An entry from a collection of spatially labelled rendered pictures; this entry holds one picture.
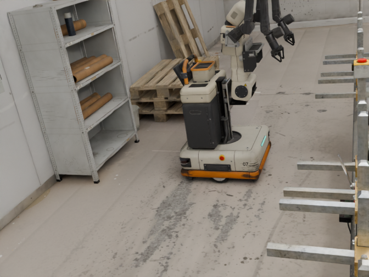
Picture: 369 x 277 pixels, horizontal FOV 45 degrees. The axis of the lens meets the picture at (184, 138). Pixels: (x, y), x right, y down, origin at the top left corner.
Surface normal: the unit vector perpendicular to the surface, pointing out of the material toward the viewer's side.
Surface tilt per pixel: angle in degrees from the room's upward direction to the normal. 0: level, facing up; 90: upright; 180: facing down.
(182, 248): 0
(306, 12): 90
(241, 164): 90
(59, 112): 90
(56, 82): 90
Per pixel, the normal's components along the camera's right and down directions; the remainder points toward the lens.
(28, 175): 0.93, 0.00
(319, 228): -0.15, -0.91
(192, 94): -0.33, 0.42
